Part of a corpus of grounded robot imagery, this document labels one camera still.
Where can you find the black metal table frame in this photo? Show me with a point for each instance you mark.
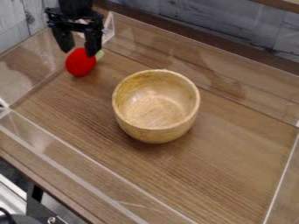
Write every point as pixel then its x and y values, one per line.
pixel 37 209

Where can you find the red plush fruit green leaf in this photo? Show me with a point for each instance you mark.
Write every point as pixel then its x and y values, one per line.
pixel 79 63

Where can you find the clear acrylic tray wall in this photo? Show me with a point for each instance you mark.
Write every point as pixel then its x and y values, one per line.
pixel 230 172

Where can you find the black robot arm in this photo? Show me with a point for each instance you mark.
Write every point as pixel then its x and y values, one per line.
pixel 75 7

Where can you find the light wooden bowl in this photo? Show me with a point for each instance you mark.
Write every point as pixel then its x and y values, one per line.
pixel 157 104

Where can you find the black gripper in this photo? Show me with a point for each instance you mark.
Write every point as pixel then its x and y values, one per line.
pixel 87 22

